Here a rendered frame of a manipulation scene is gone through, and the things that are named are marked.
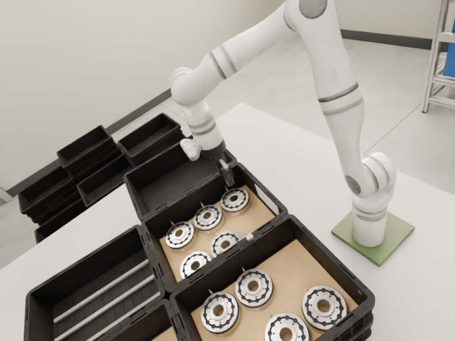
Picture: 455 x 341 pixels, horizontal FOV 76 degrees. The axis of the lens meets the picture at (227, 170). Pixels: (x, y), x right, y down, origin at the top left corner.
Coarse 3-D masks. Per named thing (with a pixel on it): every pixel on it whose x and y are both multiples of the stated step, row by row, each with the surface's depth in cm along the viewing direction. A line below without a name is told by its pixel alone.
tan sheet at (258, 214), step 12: (252, 192) 106; (216, 204) 107; (252, 204) 102; (228, 216) 101; (240, 216) 100; (252, 216) 98; (264, 216) 97; (228, 228) 98; (240, 228) 96; (252, 228) 95; (204, 240) 97; (168, 252) 98; (180, 252) 97; (192, 252) 95; (180, 264) 94; (180, 276) 90
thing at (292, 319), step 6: (276, 318) 71; (282, 318) 71; (288, 318) 70; (294, 318) 70; (300, 318) 69; (270, 324) 70; (276, 324) 70; (294, 324) 69; (300, 324) 69; (270, 330) 70; (300, 330) 67; (306, 330) 67; (270, 336) 69; (300, 336) 67; (306, 336) 66
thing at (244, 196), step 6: (228, 192) 105; (234, 192) 104; (240, 192) 103; (246, 192) 102; (222, 198) 103; (246, 198) 100; (222, 204) 102; (228, 204) 101; (234, 204) 100; (240, 204) 99; (228, 210) 99; (234, 210) 98
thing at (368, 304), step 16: (272, 224) 82; (256, 240) 80; (336, 256) 70; (208, 272) 77; (368, 288) 63; (176, 304) 74; (368, 304) 61; (352, 320) 60; (320, 336) 59; (336, 336) 60
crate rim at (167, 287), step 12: (192, 192) 100; (264, 192) 91; (168, 204) 100; (276, 204) 86; (156, 216) 98; (276, 216) 83; (144, 228) 95; (264, 228) 82; (240, 240) 81; (156, 252) 87; (228, 252) 80; (156, 264) 84; (192, 276) 78; (168, 288) 77
